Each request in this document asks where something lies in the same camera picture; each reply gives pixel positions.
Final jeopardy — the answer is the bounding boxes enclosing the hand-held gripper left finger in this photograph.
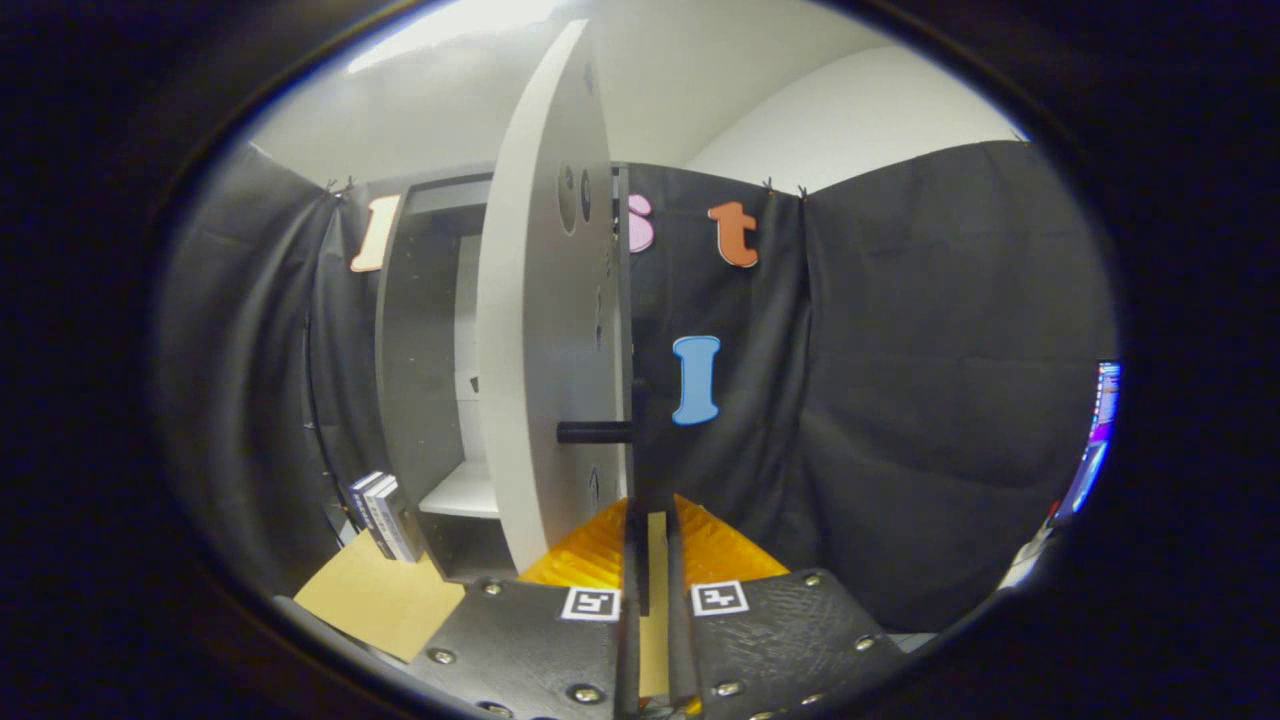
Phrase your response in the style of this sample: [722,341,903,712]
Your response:
[408,497,643,720]

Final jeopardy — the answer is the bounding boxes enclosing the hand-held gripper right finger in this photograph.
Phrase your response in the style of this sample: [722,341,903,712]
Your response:
[663,494,888,720]

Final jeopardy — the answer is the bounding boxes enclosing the black door handle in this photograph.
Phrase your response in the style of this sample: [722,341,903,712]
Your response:
[556,420,635,445]

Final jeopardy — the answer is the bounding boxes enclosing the black backdrop cloth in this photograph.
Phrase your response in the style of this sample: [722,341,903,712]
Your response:
[155,140,1119,636]

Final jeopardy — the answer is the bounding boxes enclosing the grey cabinet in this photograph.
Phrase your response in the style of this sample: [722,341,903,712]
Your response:
[375,165,633,586]

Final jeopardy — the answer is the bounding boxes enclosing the computer monitor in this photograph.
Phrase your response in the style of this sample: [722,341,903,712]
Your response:
[1050,360,1123,526]

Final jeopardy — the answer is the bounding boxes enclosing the ceiling light panel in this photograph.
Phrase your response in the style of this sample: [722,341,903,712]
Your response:
[345,0,563,76]

